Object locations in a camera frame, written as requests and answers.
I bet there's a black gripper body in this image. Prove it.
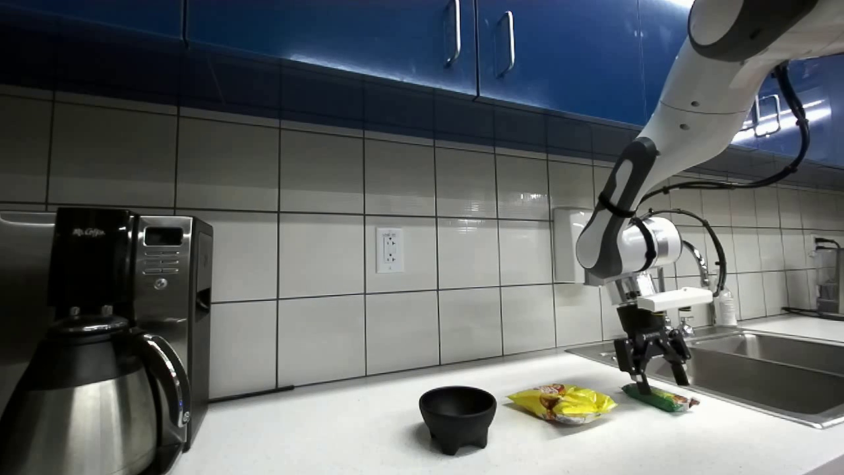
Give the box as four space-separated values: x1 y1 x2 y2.
615 301 681 352

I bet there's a steel coffee carafe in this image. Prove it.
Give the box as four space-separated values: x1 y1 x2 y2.
0 315 193 475

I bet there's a blue cabinet door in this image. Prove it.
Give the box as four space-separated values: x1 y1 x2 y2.
642 0 844 169
477 0 649 127
181 0 481 98
0 0 187 41

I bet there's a silver cabinet door handle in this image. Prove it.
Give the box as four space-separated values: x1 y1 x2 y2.
748 90 770 138
499 8 518 75
443 0 464 69
768 90 789 134

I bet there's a black coffee maker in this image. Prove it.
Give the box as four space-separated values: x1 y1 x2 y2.
46 206 215 417

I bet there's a yellow snack packet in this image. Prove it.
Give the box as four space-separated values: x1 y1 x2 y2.
506 381 620 429

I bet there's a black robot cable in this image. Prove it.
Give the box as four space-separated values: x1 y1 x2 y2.
640 62 812 299

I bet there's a stainless steel double sink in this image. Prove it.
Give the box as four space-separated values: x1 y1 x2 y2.
604 324 844 433

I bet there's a dark countertop appliance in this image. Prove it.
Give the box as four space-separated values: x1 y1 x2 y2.
810 236 844 323

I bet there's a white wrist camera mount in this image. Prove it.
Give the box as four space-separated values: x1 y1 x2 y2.
633 286 715 315

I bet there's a clear pump soap bottle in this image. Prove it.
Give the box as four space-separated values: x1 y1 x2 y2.
708 289 739 330

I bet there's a white wall power outlet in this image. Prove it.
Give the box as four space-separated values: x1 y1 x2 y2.
373 224 408 276

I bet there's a black footed bowl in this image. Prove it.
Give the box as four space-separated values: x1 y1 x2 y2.
416 387 499 458

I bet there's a grey metal appliance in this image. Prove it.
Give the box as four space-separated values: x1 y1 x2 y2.
0 214 57 408

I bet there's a chrome sink faucet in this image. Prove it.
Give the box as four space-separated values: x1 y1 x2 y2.
681 239 711 290

